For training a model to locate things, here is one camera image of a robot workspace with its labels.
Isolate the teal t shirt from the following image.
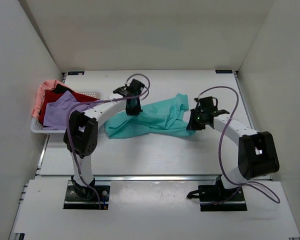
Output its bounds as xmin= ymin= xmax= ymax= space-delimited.
xmin=105 ymin=93 xmax=196 ymax=139

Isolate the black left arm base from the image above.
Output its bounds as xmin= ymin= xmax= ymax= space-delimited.
xmin=63 ymin=176 xmax=111 ymax=211

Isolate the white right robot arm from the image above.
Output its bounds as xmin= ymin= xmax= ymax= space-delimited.
xmin=186 ymin=96 xmax=280 ymax=200

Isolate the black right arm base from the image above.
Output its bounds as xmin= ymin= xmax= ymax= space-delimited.
xmin=186 ymin=176 xmax=248 ymax=212

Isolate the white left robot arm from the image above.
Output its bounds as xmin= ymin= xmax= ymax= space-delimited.
xmin=63 ymin=79 xmax=146 ymax=199

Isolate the white plastic laundry basket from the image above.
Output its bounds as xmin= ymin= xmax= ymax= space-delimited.
xmin=30 ymin=89 xmax=104 ymax=135

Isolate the blue label sticker right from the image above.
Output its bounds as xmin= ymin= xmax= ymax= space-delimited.
xmin=215 ymin=69 xmax=233 ymax=74

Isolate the purple t shirt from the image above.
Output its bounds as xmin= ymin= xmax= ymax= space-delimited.
xmin=38 ymin=91 xmax=98 ymax=130

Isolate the red t shirt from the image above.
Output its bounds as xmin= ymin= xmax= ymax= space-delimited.
xmin=32 ymin=80 xmax=97 ymax=130

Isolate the pink t shirt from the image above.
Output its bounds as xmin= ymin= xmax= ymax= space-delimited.
xmin=31 ymin=79 xmax=73 ymax=119

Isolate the aluminium table edge rail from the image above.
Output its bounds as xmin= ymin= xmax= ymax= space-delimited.
xmin=36 ymin=70 xmax=273 ymax=182

